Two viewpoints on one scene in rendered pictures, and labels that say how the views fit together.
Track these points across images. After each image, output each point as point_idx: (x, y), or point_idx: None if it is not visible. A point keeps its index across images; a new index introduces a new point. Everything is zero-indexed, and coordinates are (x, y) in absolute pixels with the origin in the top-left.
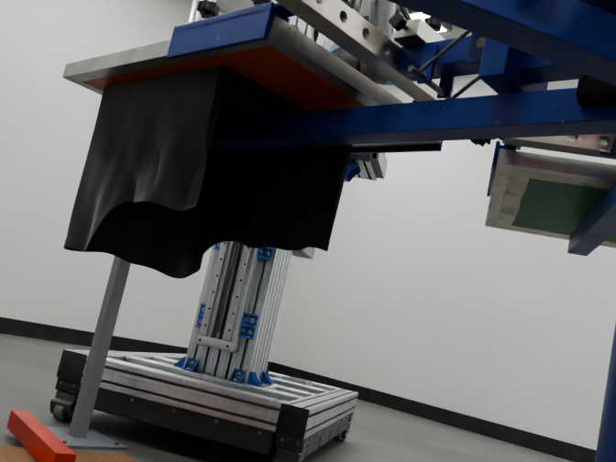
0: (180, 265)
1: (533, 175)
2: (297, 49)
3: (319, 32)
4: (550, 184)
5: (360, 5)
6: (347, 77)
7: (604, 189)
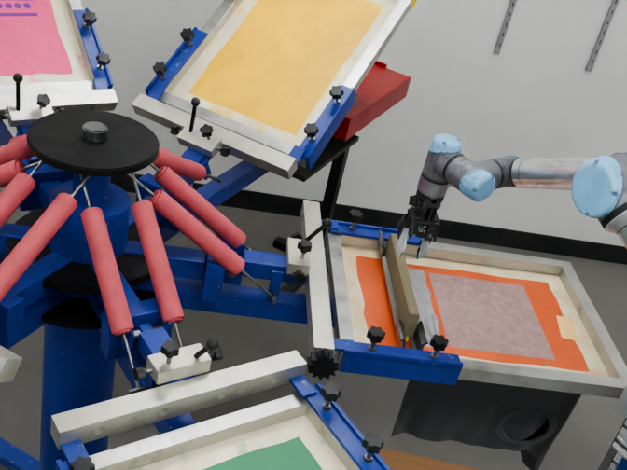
0: (527, 453)
1: (288, 429)
2: (326, 248)
3: (424, 252)
4: (285, 455)
5: (411, 232)
6: (329, 274)
7: (226, 462)
